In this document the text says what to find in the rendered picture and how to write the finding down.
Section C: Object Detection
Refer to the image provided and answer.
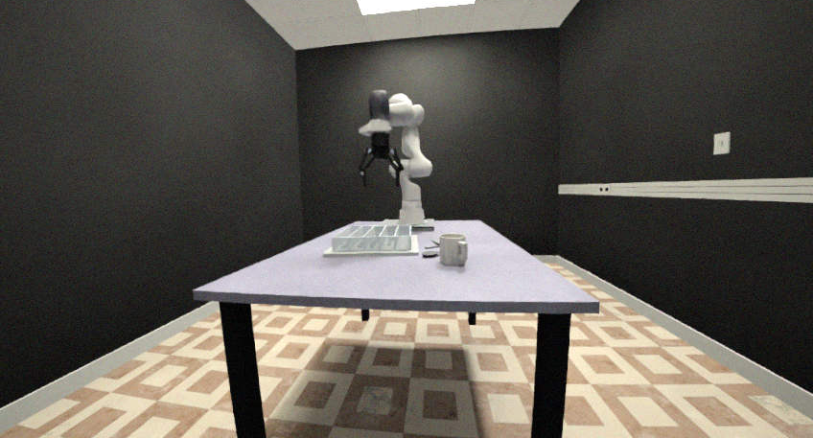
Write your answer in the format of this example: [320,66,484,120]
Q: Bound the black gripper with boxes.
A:
[358,132,404,188]

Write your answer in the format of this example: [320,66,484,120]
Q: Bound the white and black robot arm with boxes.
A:
[359,90,432,225]

